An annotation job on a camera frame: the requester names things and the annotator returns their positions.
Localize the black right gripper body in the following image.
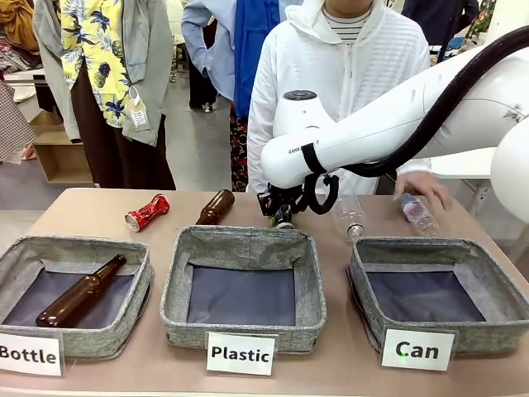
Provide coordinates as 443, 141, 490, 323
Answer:
256, 181, 299, 219

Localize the dark drink can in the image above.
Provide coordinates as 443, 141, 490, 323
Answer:
274, 205, 296, 231

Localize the clear plastic bottle pink label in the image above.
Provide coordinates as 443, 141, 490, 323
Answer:
398, 191, 442, 237

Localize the person's left forearm white sleeve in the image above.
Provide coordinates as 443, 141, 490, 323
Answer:
395, 158, 433, 178

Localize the grey fabric basket plastic label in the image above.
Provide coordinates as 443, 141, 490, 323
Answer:
160, 225, 327, 356

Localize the crushed red drink can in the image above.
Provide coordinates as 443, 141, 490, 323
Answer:
124, 193, 171, 232

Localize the grey fabric basket can label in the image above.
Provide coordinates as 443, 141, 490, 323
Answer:
346, 236, 529, 359

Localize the white sign reading Can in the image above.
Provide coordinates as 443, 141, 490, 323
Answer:
380, 328, 458, 373

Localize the grey fabric basket bottle label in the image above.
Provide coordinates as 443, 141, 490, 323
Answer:
0, 235, 155, 359

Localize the person's left hand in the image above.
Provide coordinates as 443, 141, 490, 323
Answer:
392, 170, 453, 213

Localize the short brown glass bottle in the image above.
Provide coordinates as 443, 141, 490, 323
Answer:
194, 189, 236, 227

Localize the clear unlabelled plastic bottle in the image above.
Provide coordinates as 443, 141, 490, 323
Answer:
333, 194, 366, 242

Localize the white sign reading Plastic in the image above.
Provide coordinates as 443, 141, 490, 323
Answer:
205, 331, 279, 377

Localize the person in bright blue apron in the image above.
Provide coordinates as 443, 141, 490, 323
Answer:
229, 0, 290, 194

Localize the person in white hoodie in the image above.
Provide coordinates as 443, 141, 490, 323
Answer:
245, 0, 433, 195

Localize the paper tag on cardigan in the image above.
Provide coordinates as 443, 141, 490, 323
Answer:
128, 102, 151, 134

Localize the person in light blue shirt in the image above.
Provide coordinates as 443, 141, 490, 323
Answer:
180, 0, 241, 113

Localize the white background table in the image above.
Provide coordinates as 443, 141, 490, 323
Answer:
427, 146, 499, 217

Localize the long brown glass bottle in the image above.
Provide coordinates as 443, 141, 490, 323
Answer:
35, 253, 128, 329

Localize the person in yellow floral shirt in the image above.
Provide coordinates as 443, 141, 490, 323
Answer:
31, 0, 177, 191

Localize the wooden open shelf box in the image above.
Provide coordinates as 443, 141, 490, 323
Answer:
31, 110, 97, 185

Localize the person in dark top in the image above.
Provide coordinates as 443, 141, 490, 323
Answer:
401, 0, 480, 47

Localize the checked cloth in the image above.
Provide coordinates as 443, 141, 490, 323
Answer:
0, 79, 39, 165

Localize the white sign reading Bottle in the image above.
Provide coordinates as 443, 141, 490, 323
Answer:
0, 331, 65, 378

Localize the mustard yellow clothes pile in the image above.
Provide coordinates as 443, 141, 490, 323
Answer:
0, 0, 41, 54

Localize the black corrugated cable hose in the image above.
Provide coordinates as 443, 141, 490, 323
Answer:
300, 25, 529, 215

